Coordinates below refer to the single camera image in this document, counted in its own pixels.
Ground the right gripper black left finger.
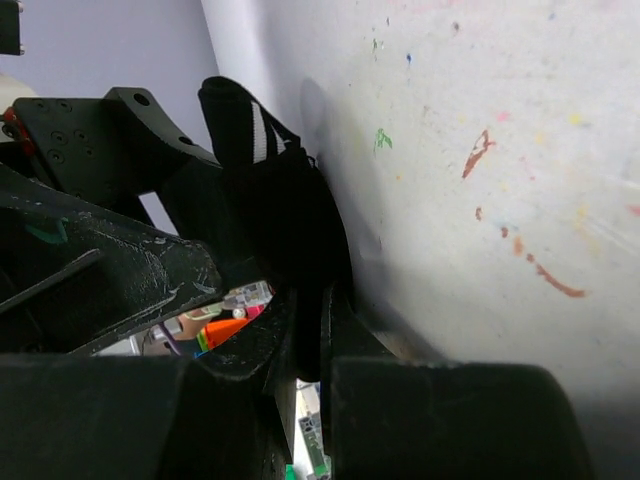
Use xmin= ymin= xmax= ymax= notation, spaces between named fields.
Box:
xmin=1 ymin=289 xmax=297 ymax=479

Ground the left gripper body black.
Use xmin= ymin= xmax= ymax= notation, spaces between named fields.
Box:
xmin=2 ymin=97 xmax=149 ymax=200

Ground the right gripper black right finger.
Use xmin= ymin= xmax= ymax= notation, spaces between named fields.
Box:
xmin=321 ymin=285 xmax=594 ymax=479

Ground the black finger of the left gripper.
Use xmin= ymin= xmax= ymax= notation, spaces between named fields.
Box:
xmin=1 ymin=166 xmax=222 ymax=354
xmin=104 ymin=87 xmax=250 ymax=270

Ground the orange box in background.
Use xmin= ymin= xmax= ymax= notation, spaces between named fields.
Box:
xmin=197 ymin=318 xmax=250 ymax=352

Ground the black ankle sock white cuff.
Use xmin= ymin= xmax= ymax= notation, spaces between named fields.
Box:
xmin=198 ymin=76 xmax=352 ymax=382

